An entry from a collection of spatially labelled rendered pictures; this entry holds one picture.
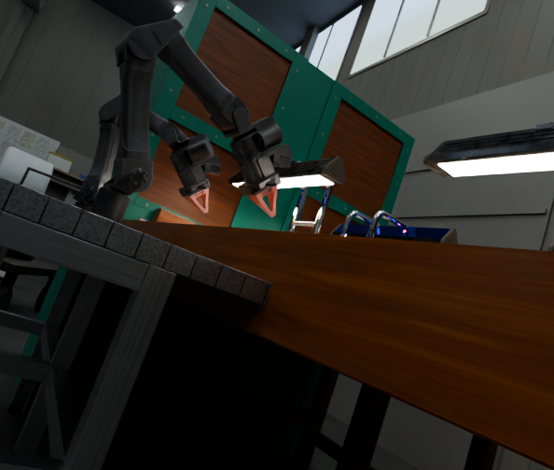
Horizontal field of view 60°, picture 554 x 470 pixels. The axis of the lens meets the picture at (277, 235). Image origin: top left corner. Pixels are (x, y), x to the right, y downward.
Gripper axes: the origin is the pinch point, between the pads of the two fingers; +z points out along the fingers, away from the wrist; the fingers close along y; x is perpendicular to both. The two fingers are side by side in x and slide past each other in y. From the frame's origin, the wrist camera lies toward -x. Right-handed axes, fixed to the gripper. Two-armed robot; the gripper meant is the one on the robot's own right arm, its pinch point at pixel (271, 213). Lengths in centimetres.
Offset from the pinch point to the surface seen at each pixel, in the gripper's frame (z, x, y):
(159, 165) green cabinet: -16, -8, 85
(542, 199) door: 104, -227, 71
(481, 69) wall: 29, -335, 162
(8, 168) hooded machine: -52, 11, 454
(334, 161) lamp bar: -2.1, -28.6, 6.2
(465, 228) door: 121, -214, 125
